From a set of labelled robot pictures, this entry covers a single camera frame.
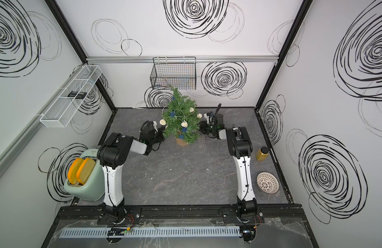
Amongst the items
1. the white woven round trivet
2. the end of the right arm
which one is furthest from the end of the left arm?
the white woven round trivet

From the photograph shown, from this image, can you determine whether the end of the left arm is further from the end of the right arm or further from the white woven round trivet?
the white woven round trivet

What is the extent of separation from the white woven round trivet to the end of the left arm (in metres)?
0.59

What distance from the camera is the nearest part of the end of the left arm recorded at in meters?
0.84

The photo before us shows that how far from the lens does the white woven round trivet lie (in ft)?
2.69
